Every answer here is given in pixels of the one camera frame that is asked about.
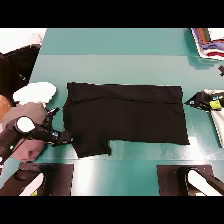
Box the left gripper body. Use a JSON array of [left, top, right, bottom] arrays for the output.
[[49, 129, 73, 148]]

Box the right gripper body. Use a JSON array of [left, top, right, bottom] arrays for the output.
[[190, 91, 215, 111]]

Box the black T-shirt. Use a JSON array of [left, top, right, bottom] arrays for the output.
[[62, 81, 191, 159]]

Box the grey-brown garment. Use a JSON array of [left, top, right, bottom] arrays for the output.
[[2, 102, 48, 162]]

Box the white garment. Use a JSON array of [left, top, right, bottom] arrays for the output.
[[207, 27, 224, 42], [12, 81, 58, 107]]

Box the blue garment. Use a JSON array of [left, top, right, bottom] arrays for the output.
[[199, 39, 224, 53]]

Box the brown garment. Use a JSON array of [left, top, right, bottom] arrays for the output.
[[195, 27, 211, 46], [0, 94, 14, 123]]

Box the black garment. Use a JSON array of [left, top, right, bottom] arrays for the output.
[[0, 44, 42, 102]]

